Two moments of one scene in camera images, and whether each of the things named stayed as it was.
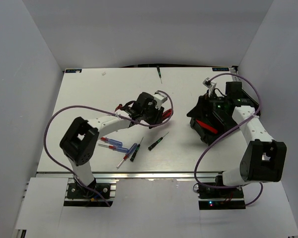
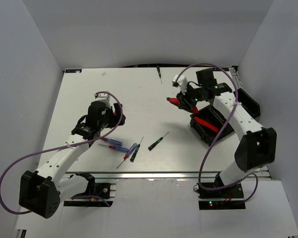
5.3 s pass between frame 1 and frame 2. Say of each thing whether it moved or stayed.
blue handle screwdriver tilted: stayed
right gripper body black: moved
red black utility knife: moved
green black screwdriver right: stayed
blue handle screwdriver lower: stayed
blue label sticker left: stayed
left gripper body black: moved
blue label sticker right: stayed
